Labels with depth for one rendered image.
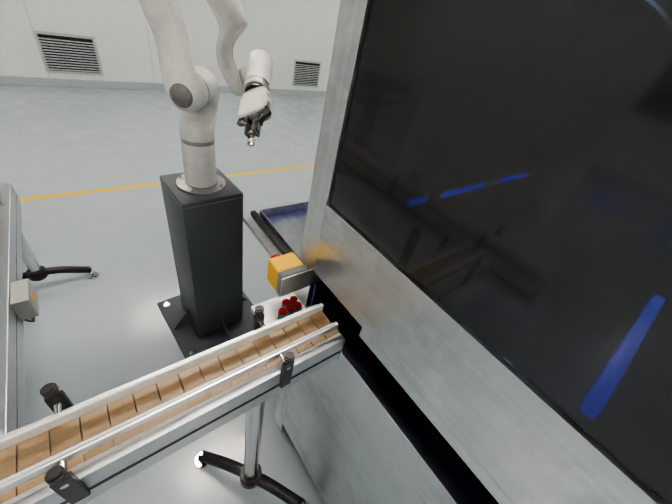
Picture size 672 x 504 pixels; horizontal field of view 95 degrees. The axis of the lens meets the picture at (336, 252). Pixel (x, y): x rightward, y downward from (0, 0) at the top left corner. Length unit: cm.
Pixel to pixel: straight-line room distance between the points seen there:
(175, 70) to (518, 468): 127
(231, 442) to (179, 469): 21
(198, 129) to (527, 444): 124
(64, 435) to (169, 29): 105
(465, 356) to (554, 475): 17
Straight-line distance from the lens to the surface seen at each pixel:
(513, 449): 59
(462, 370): 55
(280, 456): 162
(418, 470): 80
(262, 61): 120
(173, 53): 123
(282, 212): 122
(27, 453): 73
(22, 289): 158
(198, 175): 135
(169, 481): 163
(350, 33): 60
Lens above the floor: 154
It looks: 38 degrees down
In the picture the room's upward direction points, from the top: 14 degrees clockwise
